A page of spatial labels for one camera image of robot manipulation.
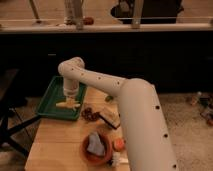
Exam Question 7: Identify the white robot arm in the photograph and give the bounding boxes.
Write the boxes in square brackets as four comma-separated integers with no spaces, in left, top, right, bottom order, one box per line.
[58,57,179,171]

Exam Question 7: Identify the green plastic tray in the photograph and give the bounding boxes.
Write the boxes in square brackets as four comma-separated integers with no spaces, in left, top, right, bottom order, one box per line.
[36,76,81,121]

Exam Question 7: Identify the brown chocolate pretzel cluster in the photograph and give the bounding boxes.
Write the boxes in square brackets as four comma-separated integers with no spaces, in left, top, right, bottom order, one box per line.
[81,107,99,122]

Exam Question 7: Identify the small green object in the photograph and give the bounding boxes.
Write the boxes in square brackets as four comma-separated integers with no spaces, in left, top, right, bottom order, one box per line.
[105,96,114,102]

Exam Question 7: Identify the tan block with black edge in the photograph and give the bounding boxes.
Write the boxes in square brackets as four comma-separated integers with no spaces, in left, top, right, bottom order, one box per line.
[99,108,120,129]

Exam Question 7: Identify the black chair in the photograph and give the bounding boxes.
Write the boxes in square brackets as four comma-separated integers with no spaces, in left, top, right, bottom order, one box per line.
[0,70,40,157]

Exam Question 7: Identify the grey cloth in bowl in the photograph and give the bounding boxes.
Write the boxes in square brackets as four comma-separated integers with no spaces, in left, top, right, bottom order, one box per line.
[87,132,105,157]

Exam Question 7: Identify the red object on counter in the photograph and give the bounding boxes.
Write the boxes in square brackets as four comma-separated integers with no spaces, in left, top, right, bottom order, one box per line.
[83,17,94,25]

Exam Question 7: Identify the orange round fruit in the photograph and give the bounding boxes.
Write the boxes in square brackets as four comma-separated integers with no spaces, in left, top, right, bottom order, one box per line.
[113,138,125,152]

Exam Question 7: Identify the orange bowl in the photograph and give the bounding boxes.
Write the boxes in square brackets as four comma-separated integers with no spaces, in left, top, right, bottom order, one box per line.
[80,132,112,166]

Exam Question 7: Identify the white dish brush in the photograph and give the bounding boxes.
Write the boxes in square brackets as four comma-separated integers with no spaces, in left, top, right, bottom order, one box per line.
[111,152,129,167]

